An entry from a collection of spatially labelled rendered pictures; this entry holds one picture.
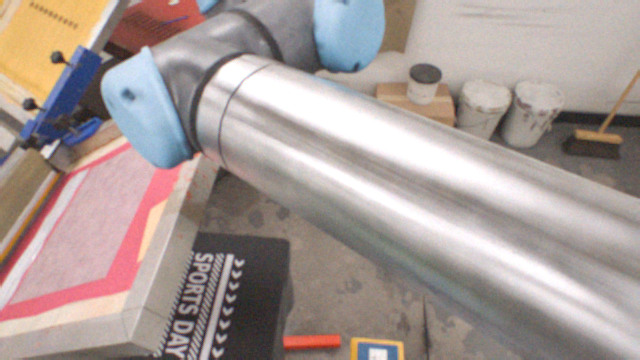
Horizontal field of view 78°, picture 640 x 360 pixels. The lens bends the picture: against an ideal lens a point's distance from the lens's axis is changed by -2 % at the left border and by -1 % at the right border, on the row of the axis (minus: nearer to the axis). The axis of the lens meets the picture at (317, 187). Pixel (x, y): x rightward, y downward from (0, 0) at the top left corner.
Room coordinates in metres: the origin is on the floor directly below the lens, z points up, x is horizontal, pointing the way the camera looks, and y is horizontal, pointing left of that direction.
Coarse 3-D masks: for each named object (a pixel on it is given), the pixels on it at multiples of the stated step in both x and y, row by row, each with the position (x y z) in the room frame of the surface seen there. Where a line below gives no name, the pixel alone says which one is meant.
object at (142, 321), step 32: (192, 160) 0.40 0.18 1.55; (192, 192) 0.34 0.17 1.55; (160, 224) 0.29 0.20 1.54; (192, 224) 0.29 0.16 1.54; (160, 256) 0.23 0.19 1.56; (160, 288) 0.20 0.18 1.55; (96, 320) 0.17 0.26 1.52; (128, 320) 0.16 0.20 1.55; (160, 320) 0.17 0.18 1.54; (0, 352) 0.17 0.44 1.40; (32, 352) 0.15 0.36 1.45; (64, 352) 0.14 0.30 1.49; (96, 352) 0.14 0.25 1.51; (128, 352) 0.14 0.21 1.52
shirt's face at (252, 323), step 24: (216, 240) 0.63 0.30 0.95; (240, 240) 0.63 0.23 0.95; (264, 240) 0.63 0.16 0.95; (264, 264) 0.55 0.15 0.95; (240, 288) 0.48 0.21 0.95; (264, 288) 0.48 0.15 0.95; (240, 312) 0.41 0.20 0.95; (264, 312) 0.41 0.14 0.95; (240, 336) 0.35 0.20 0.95; (264, 336) 0.35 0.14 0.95
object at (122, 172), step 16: (128, 144) 0.64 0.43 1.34; (96, 160) 0.66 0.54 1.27; (112, 160) 0.61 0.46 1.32; (128, 160) 0.57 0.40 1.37; (144, 160) 0.54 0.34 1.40; (64, 176) 0.67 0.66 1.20; (96, 176) 0.58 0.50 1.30; (112, 176) 0.54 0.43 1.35; (128, 176) 0.51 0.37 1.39; (144, 176) 0.48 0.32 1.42; (160, 176) 0.45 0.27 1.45; (176, 176) 0.43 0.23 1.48; (80, 192) 0.55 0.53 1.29; (96, 192) 0.51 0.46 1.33; (112, 192) 0.48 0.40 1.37; (128, 192) 0.45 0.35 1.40; (48, 208) 0.56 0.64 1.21; (80, 208) 0.48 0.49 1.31; (96, 208) 0.46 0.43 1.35
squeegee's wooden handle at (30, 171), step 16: (32, 160) 0.65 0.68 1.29; (16, 176) 0.59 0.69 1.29; (32, 176) 0.61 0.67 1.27; (0, 192) 0.54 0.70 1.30; (16, 192) 0.56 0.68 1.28; (32, 192) 0.57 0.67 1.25; (0, 208) 0.51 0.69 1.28; (16, 208) 0.52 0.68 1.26; (0, 224) 0.48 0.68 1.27; (0, 240) 0.45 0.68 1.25
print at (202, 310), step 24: (192, 264) 0.55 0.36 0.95; (216, 264) 0.55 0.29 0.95; (240, 264) 0.55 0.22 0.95; (192, 288) 0.48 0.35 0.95; (216, 288) 0.48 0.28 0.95; (192, 312) 0.41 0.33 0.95; (216, 312) 0.41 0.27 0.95; (168, 336) 0.35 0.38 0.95; (192, 336) 0.35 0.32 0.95; (216, 336) 0.35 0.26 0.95
